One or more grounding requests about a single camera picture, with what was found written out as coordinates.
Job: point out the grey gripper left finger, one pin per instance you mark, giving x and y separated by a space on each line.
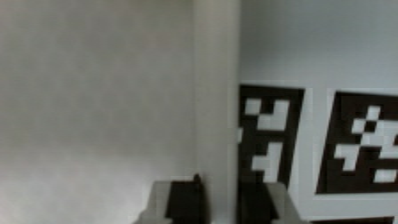
176 204

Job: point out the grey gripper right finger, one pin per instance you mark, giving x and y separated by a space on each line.
265 204

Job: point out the white desk leg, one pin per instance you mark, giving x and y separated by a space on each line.
117 96

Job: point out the white desk tabletop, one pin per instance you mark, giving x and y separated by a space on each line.
318 44

